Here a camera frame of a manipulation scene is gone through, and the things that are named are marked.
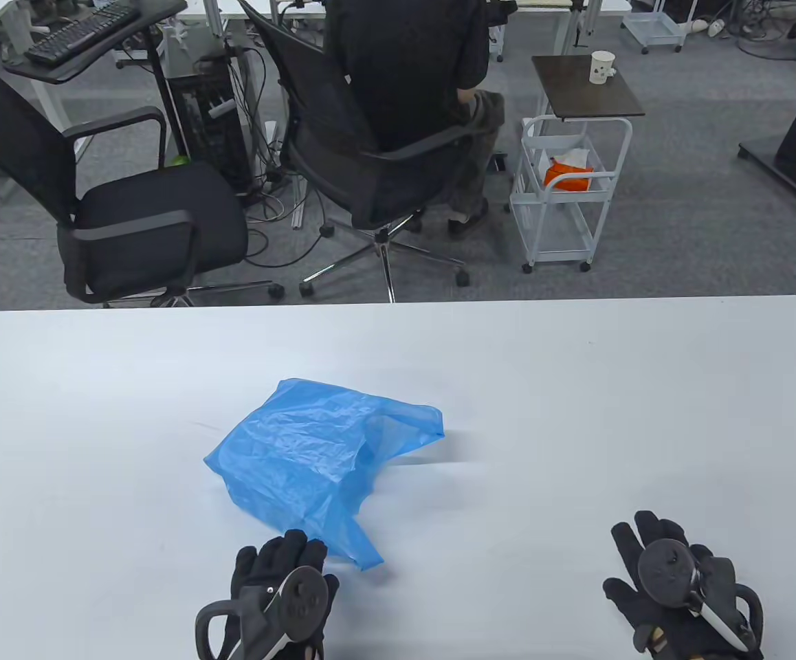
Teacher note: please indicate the person's right hand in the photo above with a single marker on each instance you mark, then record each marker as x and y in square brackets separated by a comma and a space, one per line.
[680, 632]

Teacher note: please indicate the person's left hand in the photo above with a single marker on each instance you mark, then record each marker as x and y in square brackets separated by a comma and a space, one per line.
[267, 564]

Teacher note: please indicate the blue plastic bag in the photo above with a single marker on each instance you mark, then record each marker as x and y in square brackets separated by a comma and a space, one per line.
[302, 447]

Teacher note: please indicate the black right hand controller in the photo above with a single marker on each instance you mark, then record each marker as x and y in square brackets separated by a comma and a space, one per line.
[666, 574]

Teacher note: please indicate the black empty office chair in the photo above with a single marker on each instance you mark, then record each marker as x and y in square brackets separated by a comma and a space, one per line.
[157, 227]

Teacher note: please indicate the black mesh office chair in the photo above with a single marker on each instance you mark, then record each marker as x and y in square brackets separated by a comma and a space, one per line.
[329, 137]

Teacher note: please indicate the black computer tower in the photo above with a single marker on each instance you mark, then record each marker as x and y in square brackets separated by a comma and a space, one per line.
[205, 137]

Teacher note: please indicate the white rolling cart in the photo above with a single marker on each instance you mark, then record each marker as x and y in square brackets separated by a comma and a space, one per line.
[556, 198]

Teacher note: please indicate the small black floor device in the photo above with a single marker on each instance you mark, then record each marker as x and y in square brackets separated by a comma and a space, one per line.
[499, 162]

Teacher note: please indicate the orange tissue pack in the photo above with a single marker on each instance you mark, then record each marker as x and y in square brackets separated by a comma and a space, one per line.
[566, 177]

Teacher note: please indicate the dark brown side table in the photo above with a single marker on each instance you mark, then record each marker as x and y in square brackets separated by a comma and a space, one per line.
[577, 96]

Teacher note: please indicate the black keyboard stand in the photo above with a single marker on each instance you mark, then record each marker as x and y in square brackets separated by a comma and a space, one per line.
[157, 17]

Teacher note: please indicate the black keyboard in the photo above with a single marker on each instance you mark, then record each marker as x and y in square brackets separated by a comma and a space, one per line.
[75, 34]

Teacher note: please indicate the white paper cup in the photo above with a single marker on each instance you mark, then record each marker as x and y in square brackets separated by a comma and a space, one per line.
[601, 69]

